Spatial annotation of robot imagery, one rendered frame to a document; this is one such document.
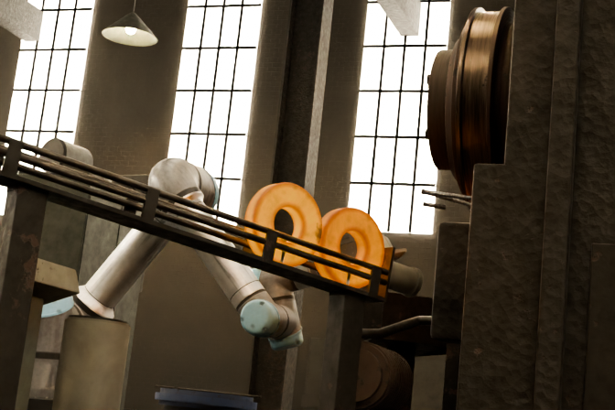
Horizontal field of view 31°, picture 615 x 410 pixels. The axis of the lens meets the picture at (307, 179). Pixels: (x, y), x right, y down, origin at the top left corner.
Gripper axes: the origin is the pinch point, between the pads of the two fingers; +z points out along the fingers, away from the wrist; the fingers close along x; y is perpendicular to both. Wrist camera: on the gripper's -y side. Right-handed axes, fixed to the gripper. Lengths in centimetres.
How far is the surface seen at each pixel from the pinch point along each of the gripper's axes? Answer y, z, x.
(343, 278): -9.7, -4.8, -35.1
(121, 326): -12, -43, -53
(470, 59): 34.8, 26.0, -9.6
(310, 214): 2.0, -6.5, -42.5
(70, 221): 124, -218, 267
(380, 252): -5.0, 1.7, -28.3
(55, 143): 337, -423, 649
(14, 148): 11, -37, -92
